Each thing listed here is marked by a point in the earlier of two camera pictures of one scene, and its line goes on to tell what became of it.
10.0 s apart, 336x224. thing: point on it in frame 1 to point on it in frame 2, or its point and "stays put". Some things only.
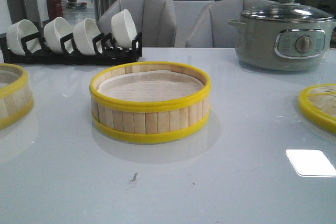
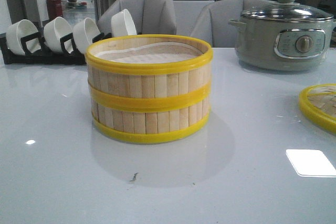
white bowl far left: x=20 y=30 stays put
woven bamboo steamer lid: x=318 y=103 stays put
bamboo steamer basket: x=16 y=99 to x=149 y=72
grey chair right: x=211 y=29 stays put
